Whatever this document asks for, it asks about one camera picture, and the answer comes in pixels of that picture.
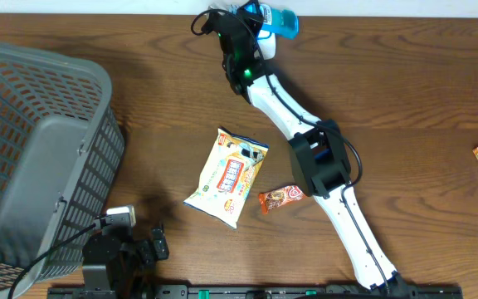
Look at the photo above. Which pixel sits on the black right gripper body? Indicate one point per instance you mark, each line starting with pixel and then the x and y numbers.
pixel 253 21

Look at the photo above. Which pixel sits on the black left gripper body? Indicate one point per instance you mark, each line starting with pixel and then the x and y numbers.
pixel 143 254

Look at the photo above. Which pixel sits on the blue Listerine mouthwash bottle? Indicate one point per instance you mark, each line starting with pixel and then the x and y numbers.
pixel 281 22

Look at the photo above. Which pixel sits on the yellow white snack bag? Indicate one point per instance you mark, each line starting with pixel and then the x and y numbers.
pixel 228 176

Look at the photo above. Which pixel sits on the orange red candy bar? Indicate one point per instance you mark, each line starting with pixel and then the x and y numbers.
pixel 279 197

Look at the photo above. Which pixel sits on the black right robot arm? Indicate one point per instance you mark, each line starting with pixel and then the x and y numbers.
pixel 318 151

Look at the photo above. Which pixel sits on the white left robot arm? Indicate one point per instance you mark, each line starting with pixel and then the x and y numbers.
pixel 115 263

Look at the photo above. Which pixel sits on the white barcode scanner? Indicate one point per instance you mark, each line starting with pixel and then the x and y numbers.
pixel 267 43

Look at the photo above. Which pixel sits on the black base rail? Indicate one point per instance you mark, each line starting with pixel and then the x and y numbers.
pixel 185 292

